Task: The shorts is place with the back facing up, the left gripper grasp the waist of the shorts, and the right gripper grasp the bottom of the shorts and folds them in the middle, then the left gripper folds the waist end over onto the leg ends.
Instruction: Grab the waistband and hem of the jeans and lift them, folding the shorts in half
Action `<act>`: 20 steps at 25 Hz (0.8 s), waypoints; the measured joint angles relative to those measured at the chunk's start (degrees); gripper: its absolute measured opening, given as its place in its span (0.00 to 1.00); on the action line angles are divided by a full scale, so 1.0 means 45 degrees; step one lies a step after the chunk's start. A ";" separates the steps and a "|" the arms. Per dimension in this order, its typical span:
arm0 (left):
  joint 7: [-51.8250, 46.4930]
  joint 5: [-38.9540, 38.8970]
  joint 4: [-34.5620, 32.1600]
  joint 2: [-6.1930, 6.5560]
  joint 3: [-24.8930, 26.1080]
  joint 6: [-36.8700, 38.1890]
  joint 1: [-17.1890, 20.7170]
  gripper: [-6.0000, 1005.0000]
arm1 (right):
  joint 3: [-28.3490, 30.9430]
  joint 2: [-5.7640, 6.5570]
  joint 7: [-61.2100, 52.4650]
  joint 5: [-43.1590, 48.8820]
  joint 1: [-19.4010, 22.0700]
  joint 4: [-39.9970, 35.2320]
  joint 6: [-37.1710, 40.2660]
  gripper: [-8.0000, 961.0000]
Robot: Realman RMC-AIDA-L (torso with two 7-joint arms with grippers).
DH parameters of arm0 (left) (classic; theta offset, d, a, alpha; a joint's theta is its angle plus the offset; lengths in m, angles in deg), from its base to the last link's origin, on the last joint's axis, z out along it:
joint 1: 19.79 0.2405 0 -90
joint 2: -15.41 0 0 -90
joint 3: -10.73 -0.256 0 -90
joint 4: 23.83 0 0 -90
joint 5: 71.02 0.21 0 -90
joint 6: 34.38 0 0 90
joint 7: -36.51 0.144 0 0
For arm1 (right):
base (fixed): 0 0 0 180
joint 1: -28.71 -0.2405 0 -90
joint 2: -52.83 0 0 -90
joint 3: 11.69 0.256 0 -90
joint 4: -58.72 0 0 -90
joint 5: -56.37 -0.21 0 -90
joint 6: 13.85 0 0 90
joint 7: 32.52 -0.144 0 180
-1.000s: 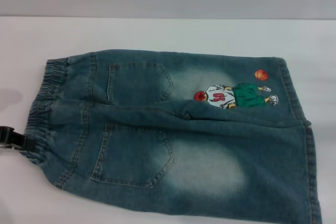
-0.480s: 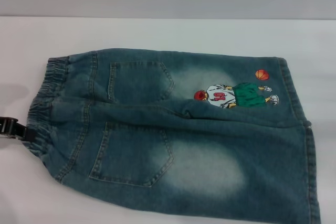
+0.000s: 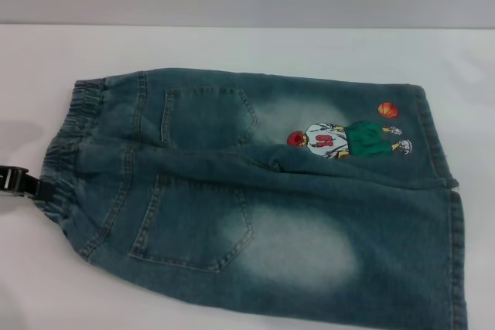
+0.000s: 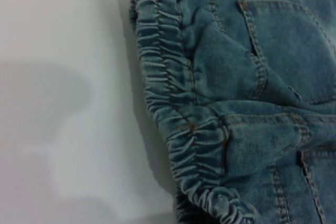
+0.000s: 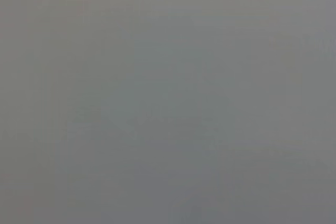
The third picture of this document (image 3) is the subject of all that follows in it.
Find blue denim shorts with print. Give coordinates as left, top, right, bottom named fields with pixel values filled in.
left=42, top=66, right=469, bottom=330

